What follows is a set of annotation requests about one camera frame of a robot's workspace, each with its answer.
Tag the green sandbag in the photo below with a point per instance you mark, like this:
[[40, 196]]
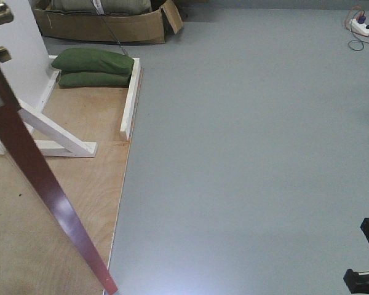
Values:
[[95, 60], [93, 79]]

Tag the brown wooden door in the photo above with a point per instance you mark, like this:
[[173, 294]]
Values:
[[45, 184]]

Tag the cardboard box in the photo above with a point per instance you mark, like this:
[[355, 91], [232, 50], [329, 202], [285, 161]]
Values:
[[149, 28]]

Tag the white wooden edge rail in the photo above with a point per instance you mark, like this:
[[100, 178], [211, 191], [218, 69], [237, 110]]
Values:
[[129, 111]]

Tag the white wooden brace frame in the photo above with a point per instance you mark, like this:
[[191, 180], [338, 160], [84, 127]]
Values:
[[58, 135]]

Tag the green sandbag top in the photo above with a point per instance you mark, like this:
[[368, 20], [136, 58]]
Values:
[[95, 60]]

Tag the lower green sandbag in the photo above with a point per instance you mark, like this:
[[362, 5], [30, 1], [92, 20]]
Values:
[[93, 79]]

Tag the grey sandbags in box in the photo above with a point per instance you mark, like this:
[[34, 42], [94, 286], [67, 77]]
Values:
[[104, 6]]

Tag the white power strip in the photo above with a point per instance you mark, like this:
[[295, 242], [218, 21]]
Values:
[[359, 28]]

